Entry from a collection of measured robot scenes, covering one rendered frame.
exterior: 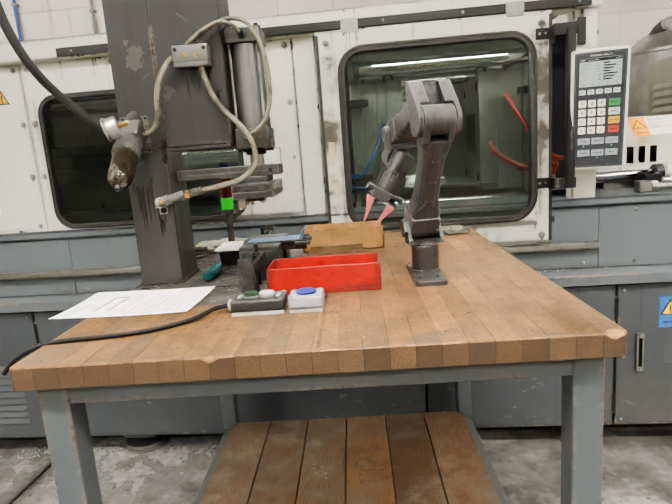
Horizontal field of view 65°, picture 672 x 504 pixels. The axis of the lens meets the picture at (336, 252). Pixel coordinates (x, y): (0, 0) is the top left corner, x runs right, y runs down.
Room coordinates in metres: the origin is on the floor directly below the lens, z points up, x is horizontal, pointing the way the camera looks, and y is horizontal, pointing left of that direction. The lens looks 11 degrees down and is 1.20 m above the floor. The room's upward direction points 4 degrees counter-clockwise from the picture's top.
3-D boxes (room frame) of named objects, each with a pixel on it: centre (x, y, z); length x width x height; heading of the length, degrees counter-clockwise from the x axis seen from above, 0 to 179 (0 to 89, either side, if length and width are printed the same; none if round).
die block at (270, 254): (1.39, 0.19, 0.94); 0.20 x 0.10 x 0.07; 178
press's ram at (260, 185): (1.38, 0.26, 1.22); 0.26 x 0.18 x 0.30; 88
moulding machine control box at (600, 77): (1.84, -0.90, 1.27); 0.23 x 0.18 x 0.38; 174
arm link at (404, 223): (1.22, -0.20, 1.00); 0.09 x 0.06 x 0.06; 98
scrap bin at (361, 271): (1.18, 0.03, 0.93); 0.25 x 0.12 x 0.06; 88
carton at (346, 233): (1.67, -0.03, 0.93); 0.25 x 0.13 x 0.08; 88
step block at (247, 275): (1.14, 0.20, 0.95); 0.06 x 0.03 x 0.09; 178
